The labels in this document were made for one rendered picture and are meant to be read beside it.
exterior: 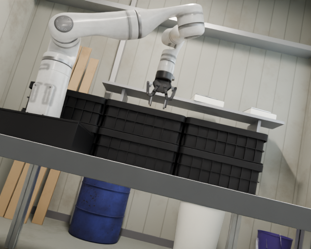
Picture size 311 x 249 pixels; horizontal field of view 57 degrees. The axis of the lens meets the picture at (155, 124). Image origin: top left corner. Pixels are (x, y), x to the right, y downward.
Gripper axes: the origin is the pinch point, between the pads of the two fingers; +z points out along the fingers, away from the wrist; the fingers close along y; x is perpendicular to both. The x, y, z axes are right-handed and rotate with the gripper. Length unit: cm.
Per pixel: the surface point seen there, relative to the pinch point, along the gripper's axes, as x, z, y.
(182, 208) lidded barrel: 174, 53, 34
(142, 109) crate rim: -20.2, 8.5, -3.2
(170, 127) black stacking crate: -18.9, 12.4, 7.9
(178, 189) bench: -68, 32, 13
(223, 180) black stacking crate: -18.8, 26.5, 30.2
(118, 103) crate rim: -20.2, 8.5, -12.3
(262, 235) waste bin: 186, 61, 119
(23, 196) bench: 79, 63, -81
